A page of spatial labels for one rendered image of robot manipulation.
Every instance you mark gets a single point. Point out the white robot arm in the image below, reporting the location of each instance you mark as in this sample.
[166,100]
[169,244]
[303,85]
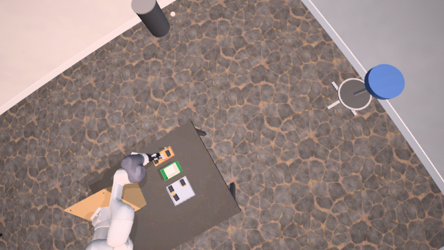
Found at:
[113,224]

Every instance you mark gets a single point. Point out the green open box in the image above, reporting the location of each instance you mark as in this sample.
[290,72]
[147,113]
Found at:
[171,170]

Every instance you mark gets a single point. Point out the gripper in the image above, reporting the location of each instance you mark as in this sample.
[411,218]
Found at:
[153,157]

